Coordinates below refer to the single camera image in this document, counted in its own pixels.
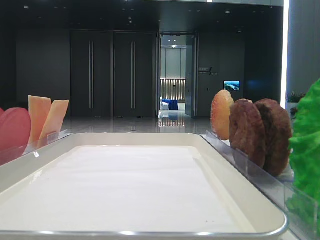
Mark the orange cheese slice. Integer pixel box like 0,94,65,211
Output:
37,100,69,148
28,95,52,144

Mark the small wall screen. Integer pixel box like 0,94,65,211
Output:
223,81,240,91

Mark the brown meat patty rear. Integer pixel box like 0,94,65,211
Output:
254,98,292,177

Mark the far sesame bun top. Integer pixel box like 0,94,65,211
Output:
210,89,234,141

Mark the clear acrylic rack right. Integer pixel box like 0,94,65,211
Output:
203,130,320,240

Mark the orange cheese slice right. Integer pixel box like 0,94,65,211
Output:
37,100,69,148

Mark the green lettuce leaf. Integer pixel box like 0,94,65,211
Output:
288,80,320,231

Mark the red tomato slice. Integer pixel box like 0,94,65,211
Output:
0,107,31,152

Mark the clear acrylic rack left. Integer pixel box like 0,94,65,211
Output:
0,130,70,166

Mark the white rectangular metal tray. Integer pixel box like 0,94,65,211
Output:
0,133,288,240

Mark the brown meat patty front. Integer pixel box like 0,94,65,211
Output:
229,99,266,168

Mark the clear acrylic rack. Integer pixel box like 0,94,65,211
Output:
0,130,70,166
203,130,320,240

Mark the dark double door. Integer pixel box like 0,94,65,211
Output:
70,30,156,118

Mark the orange cheese slice left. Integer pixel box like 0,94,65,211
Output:
28,95,52,144

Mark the brown meat patty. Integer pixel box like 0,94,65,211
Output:
229,99,266,168
254,98,292,177

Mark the blue sofa in hallway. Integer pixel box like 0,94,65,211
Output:
162,98,179,111

